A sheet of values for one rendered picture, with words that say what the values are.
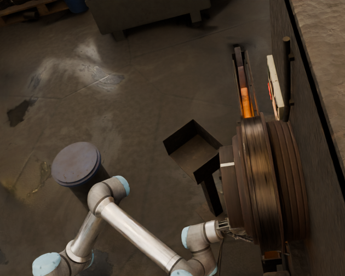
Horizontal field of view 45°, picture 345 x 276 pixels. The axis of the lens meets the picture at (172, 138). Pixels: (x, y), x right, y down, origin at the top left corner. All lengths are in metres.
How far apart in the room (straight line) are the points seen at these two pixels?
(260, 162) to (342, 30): 0.47
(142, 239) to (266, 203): 0.74
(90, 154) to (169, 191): 0.59
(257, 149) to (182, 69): 2.30
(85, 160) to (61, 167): 0.16
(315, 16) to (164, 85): 2.52
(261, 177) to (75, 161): 1.61
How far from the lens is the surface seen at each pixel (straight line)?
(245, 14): 3.87
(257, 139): 1.26
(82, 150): 2.65
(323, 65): 0.86
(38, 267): 2.36
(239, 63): 2.40
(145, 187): 2.86
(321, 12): 0.97
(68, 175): 2.58
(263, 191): 1.21
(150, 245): 1.79
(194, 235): 1.80
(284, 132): 1.31
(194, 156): 2.16
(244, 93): 2.14
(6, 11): 4.87
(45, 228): 3.02
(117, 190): 2.01
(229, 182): 1.30
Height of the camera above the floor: 2.36
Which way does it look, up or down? 51 degrees down
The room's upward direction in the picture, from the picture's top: 21 degrees counter-clockwise
